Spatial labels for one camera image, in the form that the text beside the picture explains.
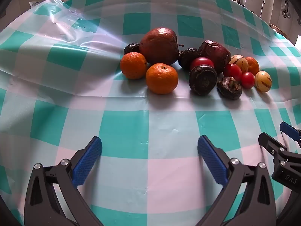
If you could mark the small red tomato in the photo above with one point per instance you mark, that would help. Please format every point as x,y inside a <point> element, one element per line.
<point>248,80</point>

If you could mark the wrinkled dark red apple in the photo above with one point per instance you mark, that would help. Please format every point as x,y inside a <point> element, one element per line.
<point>215,54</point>

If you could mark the hanging metal utensils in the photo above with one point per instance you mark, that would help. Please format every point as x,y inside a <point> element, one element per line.
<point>285,9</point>

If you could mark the white packet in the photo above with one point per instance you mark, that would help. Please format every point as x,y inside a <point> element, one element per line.
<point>35,4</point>

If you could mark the teal checkered tablecloth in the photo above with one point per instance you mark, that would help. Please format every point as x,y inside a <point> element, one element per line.
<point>150,122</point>

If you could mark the white plastic object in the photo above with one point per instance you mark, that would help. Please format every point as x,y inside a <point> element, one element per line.
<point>298,42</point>

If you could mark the striped yellow pepino melon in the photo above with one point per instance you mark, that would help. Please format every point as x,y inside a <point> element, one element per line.
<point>263,81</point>
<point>238,61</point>

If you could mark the wooden board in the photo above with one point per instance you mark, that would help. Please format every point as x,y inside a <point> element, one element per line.
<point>279,30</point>

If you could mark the large red apple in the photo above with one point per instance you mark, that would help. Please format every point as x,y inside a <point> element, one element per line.
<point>158,46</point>

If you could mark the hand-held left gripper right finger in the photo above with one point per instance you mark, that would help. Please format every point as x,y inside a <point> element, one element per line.
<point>211,160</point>

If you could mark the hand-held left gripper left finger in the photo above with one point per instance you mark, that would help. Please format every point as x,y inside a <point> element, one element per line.
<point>88,160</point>

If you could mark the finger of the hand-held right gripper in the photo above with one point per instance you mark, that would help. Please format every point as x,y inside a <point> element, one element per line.
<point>268,142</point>
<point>289,130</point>

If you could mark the small mandarin orange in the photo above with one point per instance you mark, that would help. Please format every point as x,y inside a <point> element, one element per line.
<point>252,65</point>

